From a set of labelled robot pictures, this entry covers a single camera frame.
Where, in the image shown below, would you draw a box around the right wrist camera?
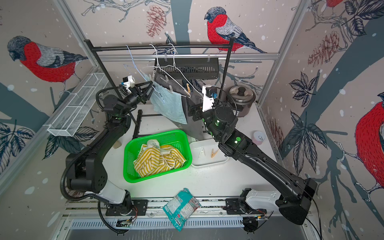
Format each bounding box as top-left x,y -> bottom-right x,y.
202,85 -> 216,112

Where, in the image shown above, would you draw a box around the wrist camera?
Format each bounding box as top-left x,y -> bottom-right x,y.
122,76 -> 135,95
202,85 -> 216,112

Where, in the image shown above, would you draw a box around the black perforated wall basket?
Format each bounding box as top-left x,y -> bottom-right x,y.
154,58 -> 219,80

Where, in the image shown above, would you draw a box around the white wire mesh shelf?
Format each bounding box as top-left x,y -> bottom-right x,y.
48,73 -> 109,137

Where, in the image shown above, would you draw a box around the black clothes rack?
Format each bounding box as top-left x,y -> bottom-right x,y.
83,36 -> 237,141

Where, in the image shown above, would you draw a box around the pink cup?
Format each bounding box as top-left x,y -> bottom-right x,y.
252,131 -> 266,146

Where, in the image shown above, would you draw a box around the white wire hanger front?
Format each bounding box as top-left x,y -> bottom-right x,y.
142,43 -> 192,99

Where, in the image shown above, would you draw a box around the green plastic basket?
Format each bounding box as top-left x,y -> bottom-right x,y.
123,130 -> 193,183

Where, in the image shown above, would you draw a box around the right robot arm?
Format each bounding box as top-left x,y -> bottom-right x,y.
188,104 -> 317,225

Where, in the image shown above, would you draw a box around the yellow striped towel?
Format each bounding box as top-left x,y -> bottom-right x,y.
133,140 -> 187,178

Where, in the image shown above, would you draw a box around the dark grey towel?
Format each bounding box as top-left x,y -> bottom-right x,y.
154,73 -> 205,141

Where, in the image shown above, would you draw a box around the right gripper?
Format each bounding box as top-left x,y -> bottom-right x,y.
189,94 -> 226,142

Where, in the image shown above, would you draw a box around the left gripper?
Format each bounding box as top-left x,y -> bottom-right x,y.
121,83 -> 155,118

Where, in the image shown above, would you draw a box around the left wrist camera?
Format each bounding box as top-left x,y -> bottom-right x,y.
122,76 -> 135,95

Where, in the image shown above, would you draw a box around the white plastic tray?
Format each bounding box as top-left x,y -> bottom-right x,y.
190,139 -> 229,168

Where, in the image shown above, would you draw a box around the white wire hanger rear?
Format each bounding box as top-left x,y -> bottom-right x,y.
161,42 -> 205,100

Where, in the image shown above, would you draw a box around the silver rice cooker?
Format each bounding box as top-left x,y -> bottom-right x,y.
226,85 -> 256,118

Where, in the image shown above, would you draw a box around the light blue wire hanger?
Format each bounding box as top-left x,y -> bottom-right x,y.
126,45 -> 165,103

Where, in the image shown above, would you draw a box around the white wire hanger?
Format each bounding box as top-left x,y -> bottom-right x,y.
161,42 -> 205,100
142,43 -> 192,99

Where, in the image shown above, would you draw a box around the light blue towel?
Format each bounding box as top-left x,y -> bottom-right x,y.
150,75 -> 187,125

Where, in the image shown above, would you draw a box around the teal snack packet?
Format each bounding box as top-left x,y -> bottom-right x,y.
163,188 -> 201,232

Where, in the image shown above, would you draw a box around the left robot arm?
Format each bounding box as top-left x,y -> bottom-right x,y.
60,81 -> 154,215

